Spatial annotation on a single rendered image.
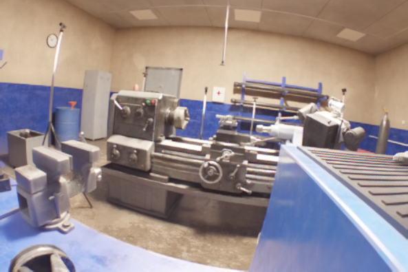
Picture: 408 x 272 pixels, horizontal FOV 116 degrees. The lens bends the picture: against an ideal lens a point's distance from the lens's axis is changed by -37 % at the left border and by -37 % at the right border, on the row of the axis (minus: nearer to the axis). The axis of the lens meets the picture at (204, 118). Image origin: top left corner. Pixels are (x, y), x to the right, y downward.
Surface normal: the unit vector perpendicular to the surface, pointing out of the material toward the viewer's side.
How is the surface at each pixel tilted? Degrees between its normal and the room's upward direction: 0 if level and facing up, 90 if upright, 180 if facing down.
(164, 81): 90
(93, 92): 90
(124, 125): 90
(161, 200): 90
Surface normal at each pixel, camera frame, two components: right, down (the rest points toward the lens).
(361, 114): -0.18, 0.05
